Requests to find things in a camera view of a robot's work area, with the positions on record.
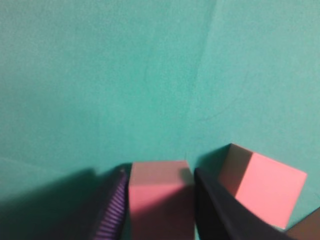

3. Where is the pink cube moved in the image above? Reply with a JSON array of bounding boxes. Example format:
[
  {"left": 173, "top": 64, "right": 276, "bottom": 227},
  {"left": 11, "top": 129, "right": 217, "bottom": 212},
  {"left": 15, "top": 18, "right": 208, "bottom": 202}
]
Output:
[
  {"left": 128, "top": 160, "right": 195, "bottom": 240},
  {"left": 218, "top": 143, "right": 308, "bottom": 230},
  {"left": 285, "top": 207, "right": 320, "bottom": 240}
]

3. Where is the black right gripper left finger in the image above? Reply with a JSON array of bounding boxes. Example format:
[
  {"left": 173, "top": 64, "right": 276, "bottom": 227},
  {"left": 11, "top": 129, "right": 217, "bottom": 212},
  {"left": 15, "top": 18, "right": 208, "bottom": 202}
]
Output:
[{"left": 74, "top": 164, "right": 130, "bottom": 240}]

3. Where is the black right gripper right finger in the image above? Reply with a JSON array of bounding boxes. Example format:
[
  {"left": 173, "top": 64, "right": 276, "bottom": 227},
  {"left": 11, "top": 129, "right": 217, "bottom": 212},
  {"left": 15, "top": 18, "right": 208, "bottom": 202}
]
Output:
[{"left": 194, "top": 167, "right": 292, "bottom": 240}]

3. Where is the green cloth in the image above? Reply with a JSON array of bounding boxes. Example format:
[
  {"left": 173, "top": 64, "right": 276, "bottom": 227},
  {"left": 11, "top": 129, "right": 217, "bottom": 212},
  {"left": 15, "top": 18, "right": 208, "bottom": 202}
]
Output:
[{"left": 0, "top": 0, "right": 320, "bottom": 240}]

